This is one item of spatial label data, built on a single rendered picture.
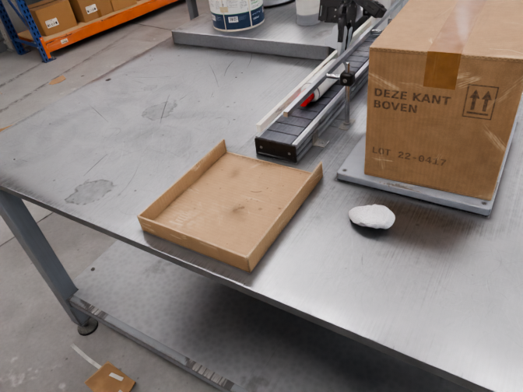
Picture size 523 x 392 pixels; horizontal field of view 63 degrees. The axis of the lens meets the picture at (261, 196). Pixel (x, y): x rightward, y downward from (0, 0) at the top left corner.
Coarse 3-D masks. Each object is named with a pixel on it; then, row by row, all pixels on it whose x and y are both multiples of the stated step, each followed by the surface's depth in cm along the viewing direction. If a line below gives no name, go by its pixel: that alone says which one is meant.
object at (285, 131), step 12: (372, 36) 139; (360, 48) 133; (348, 60) 127; (360, 60) 126; (336, 84) 116; (324, 96) 111; (300, 108) 108; (312, 108) 107; (276, 120) 105; (288, 120) 104; (300, 120) 104; (312, 120) 103; (264, 132) 101; (276, 132) 100; (288, 132) 100; (300, 132) 99; (288, 144) 96
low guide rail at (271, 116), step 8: (368, 24) 140; (360, 32) 136; (352, 40) 132; (328, 56) 122; (336, 56) 124; (312, 72) 115; (304, 80) 112; (296, 88) 109; (288, 96) 106; (296, 96) 109; (280, 104) 103; (288, 104) 106; (272, 112) 101; (280, 112) 104; (264, 120) 99; (272, 120) 101; (264, 128) 99
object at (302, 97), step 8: (400, 0) 138; (392, 8) 134; (384, 16) 129; (376, 24) 124; (368, 32) 120; (360, 40) 117; (352, 48) 113; (344, 56) 110; (336, 64) 107; (328, 72) 104; (320, 80) 101; (312, 88) 98; (304, 96) 96; (296, 104) 93; (288, 112) 91
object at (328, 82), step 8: (328, 64) 114; (344, 64) 116; (320, 72) 111; (336, 72) 113; (312, 80) 108; (328, 80) 110; (336, 80) 114; (304, 88) 107; (320, 88) 107; (328, 88) 112; (312, 96) 106; (320, 96) 109; (304, 104) 106
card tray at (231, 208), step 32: (224, 160) 102; (256, 160) 101; (192, 192) 94; (224, 192) 93; (256, 192) 92; (288, 192) 90; (160, 224) 82; (192, 224) 86; (224, 224) 85; (256, 224) 84; (224, 256) 76; (256, 256) 75
